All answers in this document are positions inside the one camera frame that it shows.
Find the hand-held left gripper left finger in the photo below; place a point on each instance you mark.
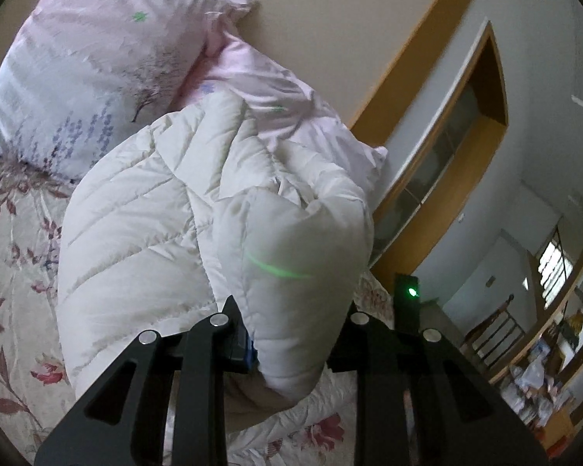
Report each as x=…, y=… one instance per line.
x=233, y=335

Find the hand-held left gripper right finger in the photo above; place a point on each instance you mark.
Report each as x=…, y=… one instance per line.
x=364, y=344

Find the cream quilted down jacket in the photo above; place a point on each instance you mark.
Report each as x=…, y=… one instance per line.
x=150, y=213

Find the wooden chair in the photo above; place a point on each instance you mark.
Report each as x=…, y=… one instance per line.
x=495, y=330

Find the barred window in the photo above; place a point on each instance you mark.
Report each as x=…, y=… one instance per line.
x=554, y=267

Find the cluttered wooden shelf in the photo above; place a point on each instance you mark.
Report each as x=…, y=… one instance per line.
x=563, y=349

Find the floral bed quilt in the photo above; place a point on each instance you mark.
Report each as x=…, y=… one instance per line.
x=19, y=262

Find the pink tree print pillow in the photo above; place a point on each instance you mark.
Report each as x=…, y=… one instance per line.
x=296, y=107
x=87, y=73

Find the wooden rimmed headboard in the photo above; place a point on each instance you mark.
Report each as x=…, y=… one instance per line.
x=418, y=43

